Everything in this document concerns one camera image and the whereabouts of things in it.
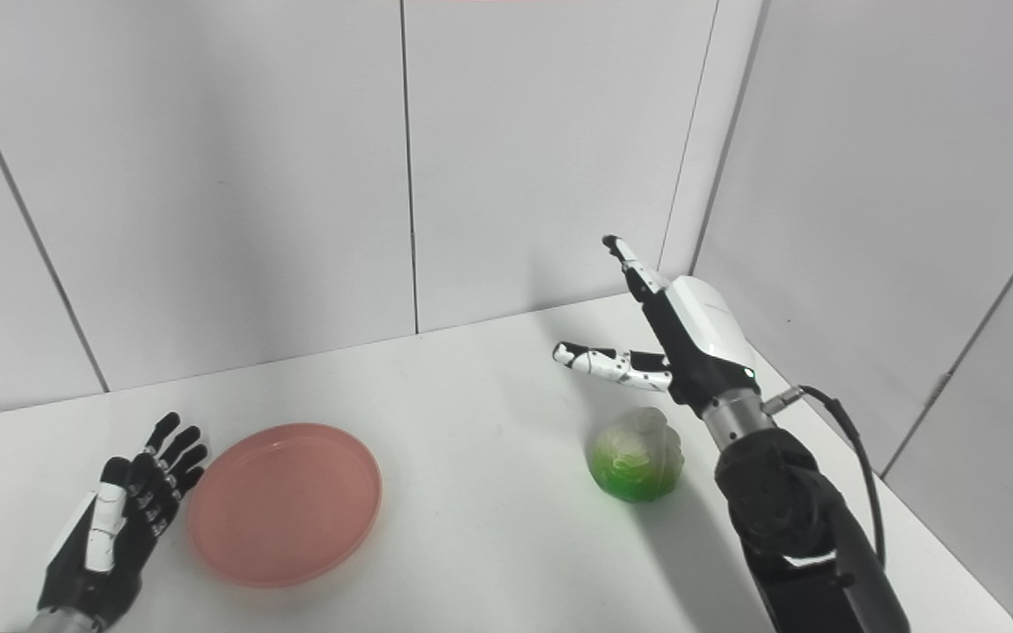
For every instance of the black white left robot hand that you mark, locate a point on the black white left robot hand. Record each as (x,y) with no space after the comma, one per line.
(111,545)

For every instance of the pink round plate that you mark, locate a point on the pink round plate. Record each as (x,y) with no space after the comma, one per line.
(285,503)

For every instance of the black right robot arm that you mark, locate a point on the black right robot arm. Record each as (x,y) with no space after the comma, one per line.
(788,519)

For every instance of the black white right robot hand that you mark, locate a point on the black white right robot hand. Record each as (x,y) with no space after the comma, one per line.
(700,343)

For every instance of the green white toy cabbage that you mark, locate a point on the green white toy cabbage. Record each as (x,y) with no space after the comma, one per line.
(634,457)

